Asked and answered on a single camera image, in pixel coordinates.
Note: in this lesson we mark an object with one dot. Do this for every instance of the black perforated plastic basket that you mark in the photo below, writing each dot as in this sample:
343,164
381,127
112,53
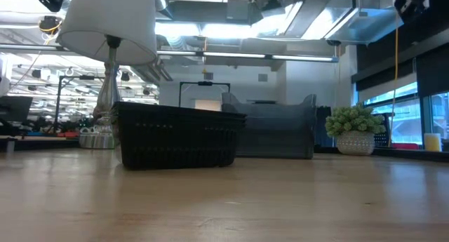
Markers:
210,118
175,110
175,147

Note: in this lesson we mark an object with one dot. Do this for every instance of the grey translucent plastic bin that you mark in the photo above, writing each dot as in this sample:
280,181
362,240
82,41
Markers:
277,121
310,103
277,144

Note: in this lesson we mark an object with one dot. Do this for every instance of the yellow candle jar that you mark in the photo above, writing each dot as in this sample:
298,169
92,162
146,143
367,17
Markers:
432,142

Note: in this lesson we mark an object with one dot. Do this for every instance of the white shade chrome table lamp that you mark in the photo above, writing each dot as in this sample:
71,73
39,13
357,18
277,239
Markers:
108,24

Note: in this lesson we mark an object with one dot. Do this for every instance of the long ceiling light strip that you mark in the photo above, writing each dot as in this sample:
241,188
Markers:
245,55

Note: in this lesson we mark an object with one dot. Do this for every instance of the dark blue panel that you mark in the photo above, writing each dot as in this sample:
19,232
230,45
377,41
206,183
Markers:
323,129

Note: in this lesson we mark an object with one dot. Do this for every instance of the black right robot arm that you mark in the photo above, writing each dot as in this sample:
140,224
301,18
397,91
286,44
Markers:
421,8

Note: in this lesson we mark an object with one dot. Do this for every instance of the silver ventilation duct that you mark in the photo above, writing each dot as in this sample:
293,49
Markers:
350,24

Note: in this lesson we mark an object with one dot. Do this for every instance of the dark computer monitor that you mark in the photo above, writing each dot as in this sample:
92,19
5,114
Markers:
15,108

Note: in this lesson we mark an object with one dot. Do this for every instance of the green fuzzy plant ball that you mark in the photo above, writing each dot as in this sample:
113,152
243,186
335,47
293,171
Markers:
354,129

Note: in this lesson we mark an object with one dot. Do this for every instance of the thin black rig frame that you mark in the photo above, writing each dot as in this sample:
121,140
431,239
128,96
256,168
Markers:
86,77

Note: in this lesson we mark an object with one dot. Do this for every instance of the black aluminium table frame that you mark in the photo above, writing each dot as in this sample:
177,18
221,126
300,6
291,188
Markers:
414,155

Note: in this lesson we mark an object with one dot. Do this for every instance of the black rig frame with camera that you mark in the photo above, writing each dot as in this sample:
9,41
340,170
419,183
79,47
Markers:
205,83

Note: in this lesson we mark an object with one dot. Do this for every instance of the red flat box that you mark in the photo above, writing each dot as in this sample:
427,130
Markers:
407,146

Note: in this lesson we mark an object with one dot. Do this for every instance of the black mesh chair back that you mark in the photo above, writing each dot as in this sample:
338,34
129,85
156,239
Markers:
384,136

